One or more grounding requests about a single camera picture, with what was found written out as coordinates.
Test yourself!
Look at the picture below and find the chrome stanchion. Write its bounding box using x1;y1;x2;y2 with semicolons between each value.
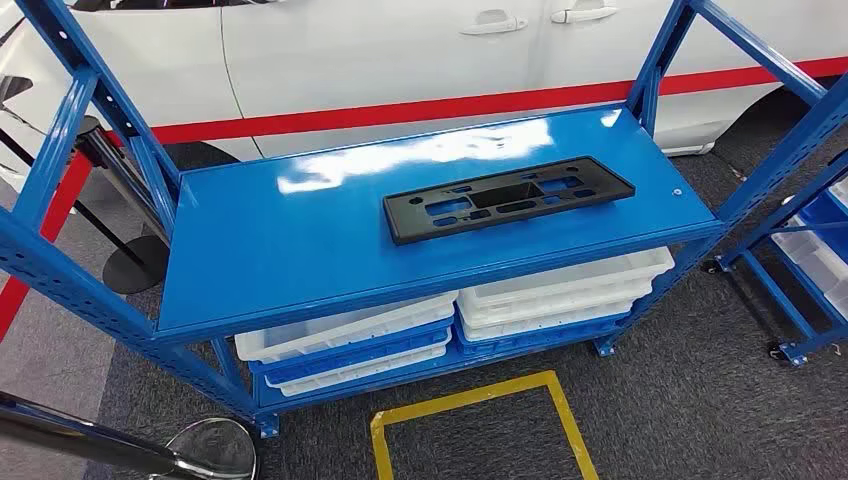
0;390;260;480

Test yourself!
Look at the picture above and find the black plastic panel part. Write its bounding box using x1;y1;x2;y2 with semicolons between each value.
382;156;636;247

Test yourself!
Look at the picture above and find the white car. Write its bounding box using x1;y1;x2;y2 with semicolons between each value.
0;0;848;195

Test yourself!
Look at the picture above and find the blue plastic bin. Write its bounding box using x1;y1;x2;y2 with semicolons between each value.
798;192;848;263

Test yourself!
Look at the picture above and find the yellow floor tape square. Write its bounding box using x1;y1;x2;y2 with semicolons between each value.
369;369;601;480

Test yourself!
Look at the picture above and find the red barrier belt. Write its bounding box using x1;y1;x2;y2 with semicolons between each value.
105;56;848;147
0;152;94;342

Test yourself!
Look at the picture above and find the blue metal shelf rack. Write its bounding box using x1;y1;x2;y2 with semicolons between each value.
0;0;848;440
702;148;848;369

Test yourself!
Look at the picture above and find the black stanchion post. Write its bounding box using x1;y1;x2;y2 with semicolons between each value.
71;115;170;296

